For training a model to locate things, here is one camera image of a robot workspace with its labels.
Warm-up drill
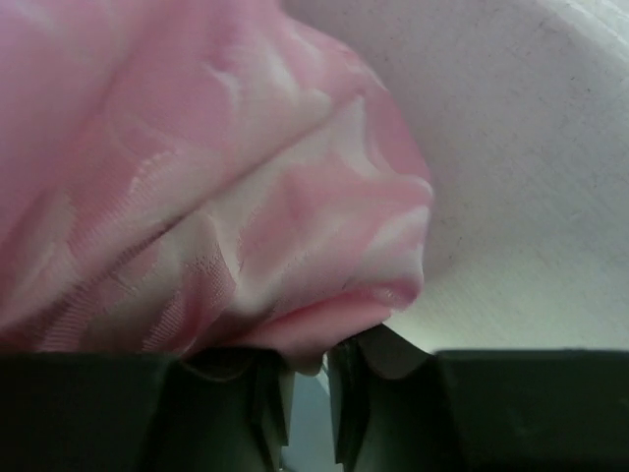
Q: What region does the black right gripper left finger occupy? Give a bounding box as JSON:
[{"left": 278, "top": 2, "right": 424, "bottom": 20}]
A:
[{"left": 1, "top": 348, "right": 294, "bottom": 471}]

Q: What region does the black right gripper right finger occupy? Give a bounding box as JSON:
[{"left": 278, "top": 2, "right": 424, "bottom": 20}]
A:
[{"left": 328, "top": 325, "right": 628, "bottom": 471}]

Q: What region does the pink pillowcase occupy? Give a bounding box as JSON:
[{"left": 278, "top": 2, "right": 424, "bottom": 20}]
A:
[{"left": 1, "top": 1, "right": 433, "bottom": 372}]

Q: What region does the white pillow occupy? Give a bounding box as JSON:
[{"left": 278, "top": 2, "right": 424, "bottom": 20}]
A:
[{"left": 286, "top": 0, "right": 628, "bottom": 351}]

